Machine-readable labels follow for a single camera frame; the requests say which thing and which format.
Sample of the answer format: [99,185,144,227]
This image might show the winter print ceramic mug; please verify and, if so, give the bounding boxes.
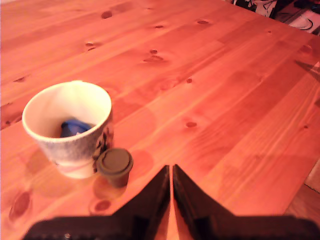
[21,79,115,180]

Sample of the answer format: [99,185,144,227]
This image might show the brown coffee capsule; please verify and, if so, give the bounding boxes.
[96,147,135,189]

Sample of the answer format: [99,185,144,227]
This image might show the white printed bag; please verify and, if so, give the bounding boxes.
[231,0,279,18]

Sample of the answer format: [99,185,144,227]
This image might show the white bag with black cord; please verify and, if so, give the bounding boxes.
[287,9,320,35]

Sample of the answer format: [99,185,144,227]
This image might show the blue coffee capsule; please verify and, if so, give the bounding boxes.
[59,118,93,139]

